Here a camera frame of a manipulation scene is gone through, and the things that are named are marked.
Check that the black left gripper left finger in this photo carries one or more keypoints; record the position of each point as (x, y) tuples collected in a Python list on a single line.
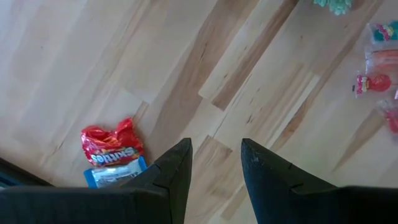
[(174, 186)]

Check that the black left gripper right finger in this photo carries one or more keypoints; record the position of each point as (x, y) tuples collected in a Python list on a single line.
[(273, 193)]

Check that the silver blue candy bar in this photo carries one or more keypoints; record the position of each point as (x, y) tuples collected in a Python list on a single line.
[(115, 175)]

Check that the green potted artificial plant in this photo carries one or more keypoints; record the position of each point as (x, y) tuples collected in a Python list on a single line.
[(337, 6)]

